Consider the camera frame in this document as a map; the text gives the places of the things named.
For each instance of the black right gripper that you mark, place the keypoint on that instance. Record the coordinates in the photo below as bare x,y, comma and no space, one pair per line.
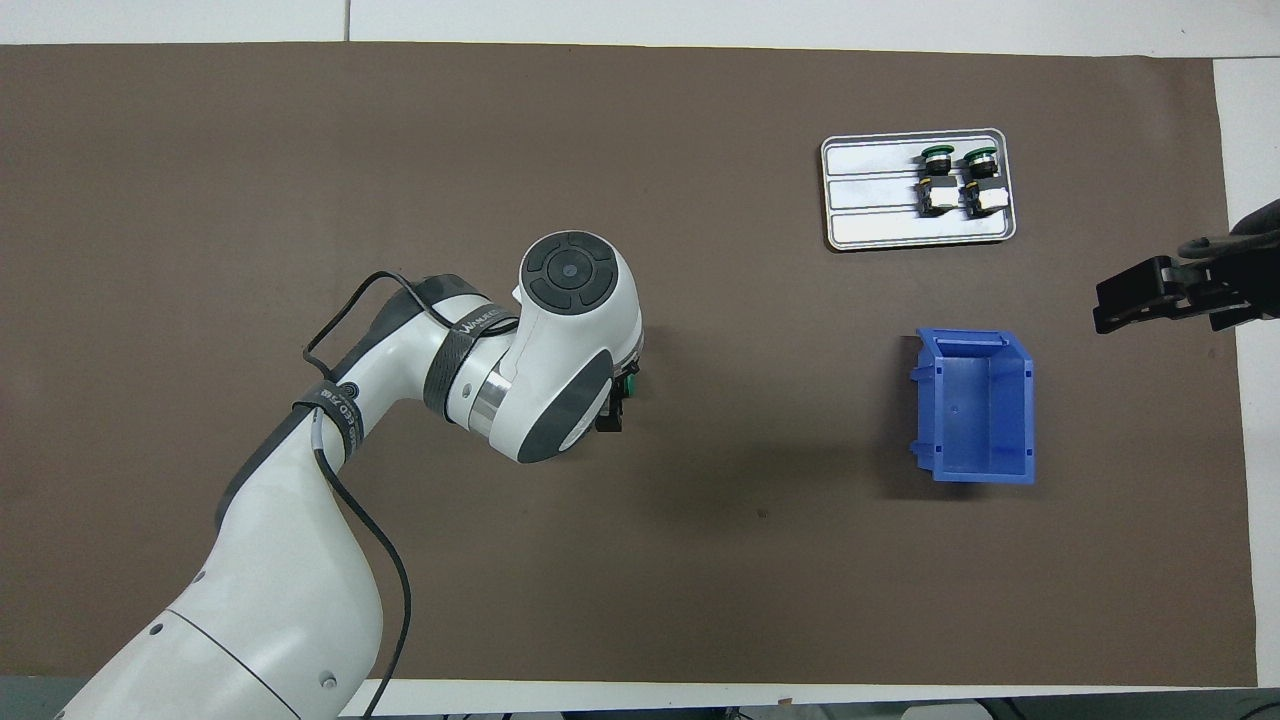
1250,280

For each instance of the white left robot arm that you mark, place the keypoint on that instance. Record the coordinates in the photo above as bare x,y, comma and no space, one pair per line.
560,330

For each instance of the brown paper table mat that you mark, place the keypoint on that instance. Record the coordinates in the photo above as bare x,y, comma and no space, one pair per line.
700,560

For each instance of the blue plastic storage bin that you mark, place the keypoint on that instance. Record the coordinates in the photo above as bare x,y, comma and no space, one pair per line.
965,420

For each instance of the silver metal tray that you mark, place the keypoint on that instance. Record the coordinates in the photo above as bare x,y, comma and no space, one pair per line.
870,228

